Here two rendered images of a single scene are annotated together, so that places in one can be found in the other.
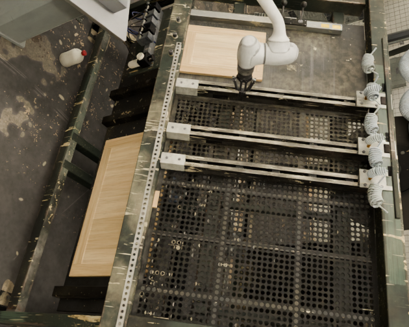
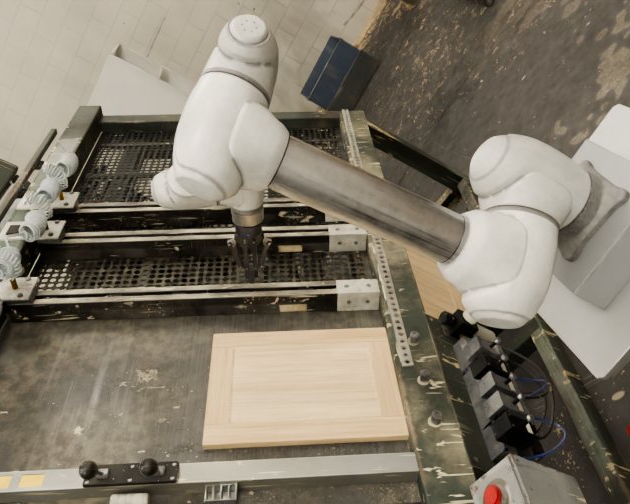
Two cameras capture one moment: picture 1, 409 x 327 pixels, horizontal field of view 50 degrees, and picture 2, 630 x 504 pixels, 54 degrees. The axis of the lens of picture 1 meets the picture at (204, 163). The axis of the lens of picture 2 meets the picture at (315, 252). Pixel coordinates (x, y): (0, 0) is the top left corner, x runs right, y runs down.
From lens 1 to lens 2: 303 cm
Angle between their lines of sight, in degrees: 81
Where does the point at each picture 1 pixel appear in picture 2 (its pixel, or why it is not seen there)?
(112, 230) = not seen: hidden behind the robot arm
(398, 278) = (66, 142)
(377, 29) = not seen: outside the picture
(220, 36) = (319, 417)
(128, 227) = (368, 155)
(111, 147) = not seen: hidden behind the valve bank
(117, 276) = (362, 131)
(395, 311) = (81, 127)
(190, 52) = (377, 366)
